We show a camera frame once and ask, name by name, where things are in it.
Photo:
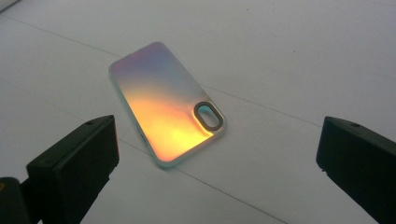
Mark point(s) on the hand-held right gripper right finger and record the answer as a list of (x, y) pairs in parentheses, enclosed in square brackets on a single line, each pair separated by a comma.
[(361, 161)]

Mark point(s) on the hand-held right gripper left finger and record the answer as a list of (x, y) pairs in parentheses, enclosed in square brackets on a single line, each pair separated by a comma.
[(74, 165)]

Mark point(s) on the iridescent phone case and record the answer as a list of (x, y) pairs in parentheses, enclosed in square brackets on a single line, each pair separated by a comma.
[(162, 105)]

